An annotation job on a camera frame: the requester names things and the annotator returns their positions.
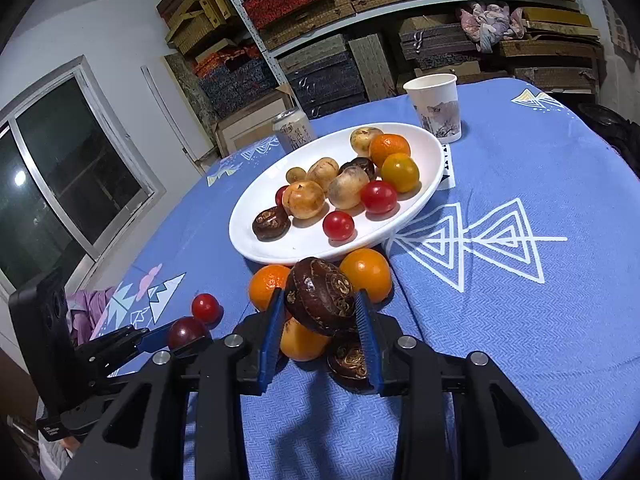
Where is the dark purple tomato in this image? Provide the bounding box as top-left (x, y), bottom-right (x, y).
top-left (167, 316), bottom-right (211, 351)

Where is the shelf of stacked gift boxes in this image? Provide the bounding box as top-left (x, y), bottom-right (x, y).
top-left (156, 0), bottom-right (603, 121)

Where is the large dark water chestnut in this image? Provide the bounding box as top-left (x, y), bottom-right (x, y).
top-left (284, 257), bottom-right (357, 337)

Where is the black chair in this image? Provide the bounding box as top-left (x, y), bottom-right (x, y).
top-left (575, 102), bottom-right (640, 181)

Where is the grey metal shelf rack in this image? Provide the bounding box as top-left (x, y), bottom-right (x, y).
top-left (207, 0), bottom-right (601, 111)

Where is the large orange mandarin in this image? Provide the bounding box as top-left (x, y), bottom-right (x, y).
top-left (339, 248), bottom-right (394, 305)

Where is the white paper cup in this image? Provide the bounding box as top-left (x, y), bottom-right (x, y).
top-left (403, 73), bottom-right (463, 143)

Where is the mottled grey panel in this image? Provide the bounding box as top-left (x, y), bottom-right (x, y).
top-left (165, 52), bottom-right (211, 126)

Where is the large tan round fruit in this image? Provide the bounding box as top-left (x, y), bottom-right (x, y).
top-left (327, 166), bottom-right (371, 210)

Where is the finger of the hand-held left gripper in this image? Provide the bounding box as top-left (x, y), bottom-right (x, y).
top-left (97, 336), bottom-right (215, 396)
top-left (75, 326), bottom-right (173, 361)

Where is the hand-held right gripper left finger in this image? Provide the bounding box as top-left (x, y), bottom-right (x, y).
top-left (60, 287), bottom-right (288, 480)

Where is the pink floral cloth bundle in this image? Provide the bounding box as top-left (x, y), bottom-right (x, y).
top-left (460, 2), bottom-right (526, 53)

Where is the blue printed tablecloth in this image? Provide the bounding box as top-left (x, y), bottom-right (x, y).
top-left (37, 77), bottom-right (640, 480)

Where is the yellow-orange round fruit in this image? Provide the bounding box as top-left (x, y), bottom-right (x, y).
top-left (279, 316), bottom-right (332, 362)

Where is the speckled orange-tan round fruit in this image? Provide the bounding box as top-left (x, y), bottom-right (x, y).
top-left (282, 180), bottom-right (326, 220)

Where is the white oval plate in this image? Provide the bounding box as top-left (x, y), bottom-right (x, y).
top-left (228, 121), bottom-right (445, 267)

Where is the beige framed board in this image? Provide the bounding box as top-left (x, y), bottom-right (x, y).
top-left (215, 92), bottom-right (301, 158)

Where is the yellow cherry tomato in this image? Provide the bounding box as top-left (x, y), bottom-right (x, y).
top-left (381, 153), bottom-right (421, 194)

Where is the white panel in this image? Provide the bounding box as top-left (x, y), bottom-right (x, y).
top-left (141, 62), bottom-right (216, 161)

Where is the silver drink can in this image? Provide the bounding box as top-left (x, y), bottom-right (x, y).
top-left (271, 108), bottom-right (317, 155)

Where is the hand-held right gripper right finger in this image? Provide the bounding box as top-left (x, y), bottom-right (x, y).
top-left (352, 290), bottom-right (583, 480)

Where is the grey framed window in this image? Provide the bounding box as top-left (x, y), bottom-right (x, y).
top-left (0, 55), bottom-right (168, 301)

